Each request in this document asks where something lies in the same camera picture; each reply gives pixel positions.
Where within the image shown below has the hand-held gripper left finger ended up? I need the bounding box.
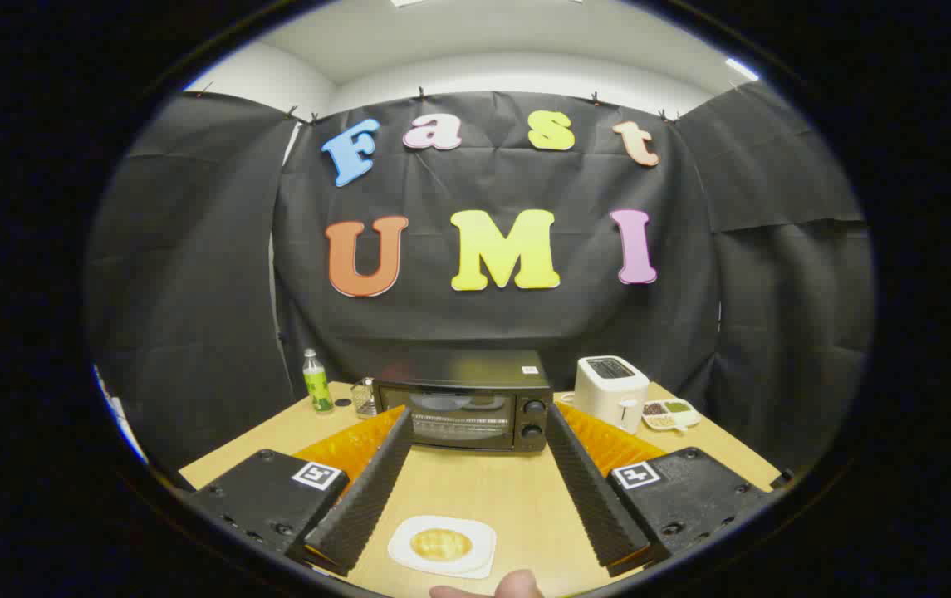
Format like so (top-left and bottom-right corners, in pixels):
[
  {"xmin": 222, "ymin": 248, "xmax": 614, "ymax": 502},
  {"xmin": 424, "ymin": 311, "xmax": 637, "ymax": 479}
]
[{"xmin": 184, "ymin": 405, "xmax": 414, "ymax": 578}]

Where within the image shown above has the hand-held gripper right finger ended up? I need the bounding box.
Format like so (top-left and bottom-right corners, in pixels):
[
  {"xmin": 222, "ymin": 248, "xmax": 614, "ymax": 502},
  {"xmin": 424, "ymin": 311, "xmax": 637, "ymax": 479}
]
[{"xmin": 545, "ymin": 402, "xmax": 777, "ymax": 578}]

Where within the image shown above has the golden bread roll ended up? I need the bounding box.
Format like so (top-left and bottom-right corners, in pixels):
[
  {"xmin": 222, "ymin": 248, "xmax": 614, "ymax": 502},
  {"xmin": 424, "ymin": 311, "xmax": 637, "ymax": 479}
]
[{"xmin": 409, "ymin": 528, "xmax": 473, "ymax": 562}]

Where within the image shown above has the black toaster oven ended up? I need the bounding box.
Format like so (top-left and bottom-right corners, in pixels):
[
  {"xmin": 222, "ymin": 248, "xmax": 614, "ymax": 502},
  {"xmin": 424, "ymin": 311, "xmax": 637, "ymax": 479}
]
[{"xmin": 371, "ymin": 349, "xmax": 555, "ymax": 454}]

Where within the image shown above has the white pop-up toaster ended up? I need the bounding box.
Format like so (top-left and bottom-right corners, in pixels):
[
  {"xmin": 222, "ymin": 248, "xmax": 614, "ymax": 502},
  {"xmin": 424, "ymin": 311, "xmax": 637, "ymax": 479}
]
[{"xmin": 573, "ymin": 355, "xmax": 651, "ymax": 435}]

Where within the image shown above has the small clear glass container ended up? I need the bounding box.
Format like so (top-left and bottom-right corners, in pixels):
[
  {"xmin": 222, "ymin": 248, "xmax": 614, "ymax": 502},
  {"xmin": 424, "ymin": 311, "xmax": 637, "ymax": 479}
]
[{"xmin": 350, "ymin": 378, "xmax": 379, "ymax": 419}]

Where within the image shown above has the white divided snack dish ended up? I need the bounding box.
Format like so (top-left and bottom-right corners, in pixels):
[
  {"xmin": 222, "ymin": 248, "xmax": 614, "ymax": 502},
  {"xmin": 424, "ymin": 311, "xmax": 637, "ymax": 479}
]
[{"xmin": 641, "ymin": 399, "xmax": 702, "ymax": 433}]

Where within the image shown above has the green label drink bottle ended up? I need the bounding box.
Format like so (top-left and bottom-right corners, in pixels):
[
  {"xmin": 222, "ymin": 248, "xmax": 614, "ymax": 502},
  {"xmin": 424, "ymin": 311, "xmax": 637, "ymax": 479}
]
[{"xmin": 302, "ymin": 349, "xmax": 335, "ymax": 414}]

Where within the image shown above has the white plate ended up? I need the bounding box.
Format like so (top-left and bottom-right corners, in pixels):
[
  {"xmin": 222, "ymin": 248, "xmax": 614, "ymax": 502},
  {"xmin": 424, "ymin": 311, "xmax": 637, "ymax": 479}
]
[{"xmin": 387, "ymin": 515, "xmax": 498, "ymax": 581}]

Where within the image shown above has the blue and white clutter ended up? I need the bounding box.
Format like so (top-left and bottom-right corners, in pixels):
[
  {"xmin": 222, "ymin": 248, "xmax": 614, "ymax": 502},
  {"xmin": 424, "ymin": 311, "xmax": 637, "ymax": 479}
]
[{"xmin": 93, "ymin": 365, "xmax": 148, "ymax": 464}]

